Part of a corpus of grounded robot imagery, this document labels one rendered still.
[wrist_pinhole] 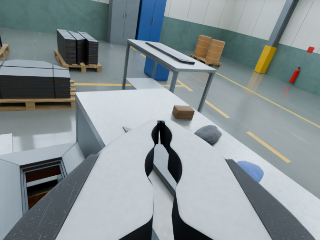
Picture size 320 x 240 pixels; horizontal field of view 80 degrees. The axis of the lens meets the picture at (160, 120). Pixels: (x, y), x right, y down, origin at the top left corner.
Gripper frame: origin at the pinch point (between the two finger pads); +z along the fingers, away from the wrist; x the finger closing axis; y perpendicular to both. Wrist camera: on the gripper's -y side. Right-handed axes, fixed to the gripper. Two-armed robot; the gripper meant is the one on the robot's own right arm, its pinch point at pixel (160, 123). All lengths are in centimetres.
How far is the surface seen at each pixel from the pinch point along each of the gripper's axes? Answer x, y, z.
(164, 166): 5, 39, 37
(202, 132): 24, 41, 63
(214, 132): 30, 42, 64
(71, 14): -297, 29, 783
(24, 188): -47, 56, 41
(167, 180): 6, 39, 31
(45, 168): -45, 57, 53
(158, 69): 14, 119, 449
